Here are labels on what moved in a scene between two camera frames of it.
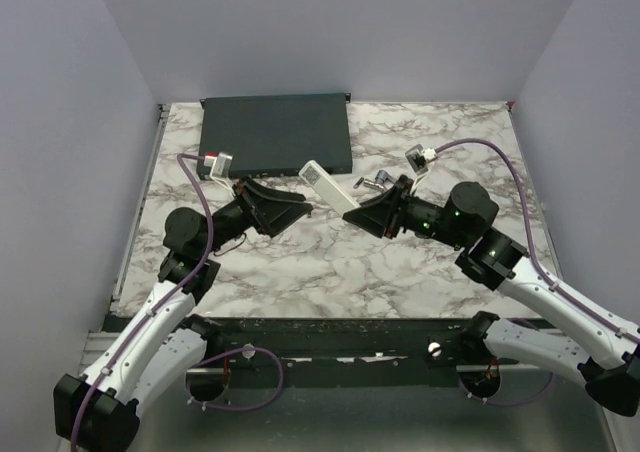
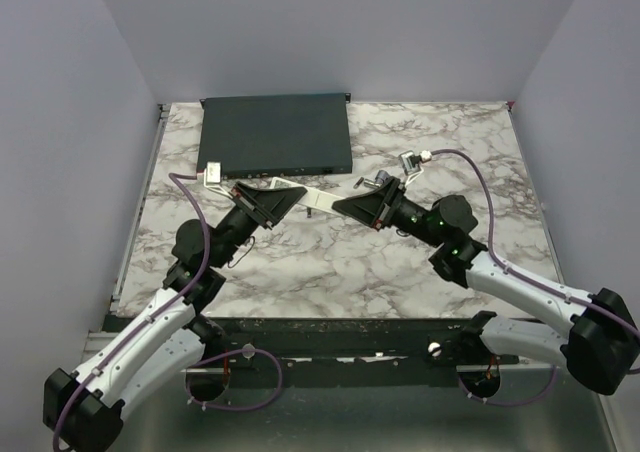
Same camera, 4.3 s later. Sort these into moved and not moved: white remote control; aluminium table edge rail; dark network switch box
Moved: white remote control
Not moved: dark network switch box; aluminium table edge rail
